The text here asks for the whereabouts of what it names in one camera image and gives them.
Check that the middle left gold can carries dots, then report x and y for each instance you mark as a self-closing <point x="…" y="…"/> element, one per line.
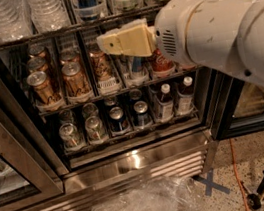
<point x="38" y="63"/>

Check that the dark blue can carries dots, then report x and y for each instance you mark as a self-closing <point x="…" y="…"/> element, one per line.
<point x="111" y="102"/>
<point x="118" y="121"/>
<point x="135" y="95"/>
<point x="141" y="115"/>

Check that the front right dark blue can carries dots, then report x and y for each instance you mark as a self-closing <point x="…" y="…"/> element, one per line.
<point x="141" y="115"/>

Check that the blue tape cross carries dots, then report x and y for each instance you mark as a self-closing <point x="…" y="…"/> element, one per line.
<point x="209" y="183"/>

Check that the front left silver can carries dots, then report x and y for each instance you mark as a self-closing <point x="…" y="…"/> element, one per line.
<point x="70" y="135"/>

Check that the clear water bottle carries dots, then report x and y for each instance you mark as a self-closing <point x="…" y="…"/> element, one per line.
<point x="48" y="15"/>
<point x="15" y="22"/>

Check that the front left red cola can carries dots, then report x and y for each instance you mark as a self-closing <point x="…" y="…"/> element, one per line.
<point x="159" y="63"/>

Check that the white-capped bottle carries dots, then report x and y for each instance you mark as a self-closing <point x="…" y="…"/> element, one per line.
<point x="184" y="96"/>
<point x="164" y="103"/>

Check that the back right dark blue can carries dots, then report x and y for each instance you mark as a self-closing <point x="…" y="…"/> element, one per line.
<point x="135" y="95"/>

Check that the front blue silver can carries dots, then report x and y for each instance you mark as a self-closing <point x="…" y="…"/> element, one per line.
<point x="136" y="67"/>

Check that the left glass fridge door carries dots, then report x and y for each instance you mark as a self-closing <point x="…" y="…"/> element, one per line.
<point x="32" y="180"/>

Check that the back left silver can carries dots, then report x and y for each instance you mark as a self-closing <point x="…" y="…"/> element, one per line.
<point x="67" y="116"/>

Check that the red cola can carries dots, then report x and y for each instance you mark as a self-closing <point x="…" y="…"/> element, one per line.
<point x="187" y="66"/>
<point x="159" y="63"/>

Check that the back left dark blue can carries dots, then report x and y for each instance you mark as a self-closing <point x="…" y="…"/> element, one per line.
<point x="111" y="102"/>

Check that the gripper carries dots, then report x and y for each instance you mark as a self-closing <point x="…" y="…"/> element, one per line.
<point x="173" y="34"/>

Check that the front left dark blue can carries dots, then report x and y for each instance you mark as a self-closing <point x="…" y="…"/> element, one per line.
<point x="118" y="121"/>

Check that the left clear water bottle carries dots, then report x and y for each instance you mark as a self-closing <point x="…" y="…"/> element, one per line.
<point x="15" y="22"/>

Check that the front right red cola can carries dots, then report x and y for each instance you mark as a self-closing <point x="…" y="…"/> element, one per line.
<point x="187" y="66"/>

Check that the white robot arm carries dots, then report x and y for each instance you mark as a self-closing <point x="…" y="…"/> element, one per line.
<point x="226" y="35"/>

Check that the right white-capped bottle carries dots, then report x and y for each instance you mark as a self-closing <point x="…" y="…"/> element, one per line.
<point x="184" y="96"/>

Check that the clear plastic bin with wrap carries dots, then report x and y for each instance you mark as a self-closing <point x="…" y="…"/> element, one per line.
<point x="165" y="194"/>

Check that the stainless steel display fridge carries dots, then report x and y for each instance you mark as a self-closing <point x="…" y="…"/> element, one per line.
<point x="181" y="147"/>

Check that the back left gold can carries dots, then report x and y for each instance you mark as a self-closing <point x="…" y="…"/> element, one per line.
<point x="40" y="51"/>

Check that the left white-capped bottle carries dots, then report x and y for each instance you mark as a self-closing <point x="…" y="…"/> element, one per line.
<point x="164" y="103"/>

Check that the blue red can top shelf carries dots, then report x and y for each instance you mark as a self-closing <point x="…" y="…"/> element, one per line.
<point x="87" y="9"/>

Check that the front left gold can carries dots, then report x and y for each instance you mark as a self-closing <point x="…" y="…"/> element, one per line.
<point x="43" y="87"/>

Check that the right clear water bottle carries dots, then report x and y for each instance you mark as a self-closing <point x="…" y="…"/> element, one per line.
<point x="48" y="15"/>

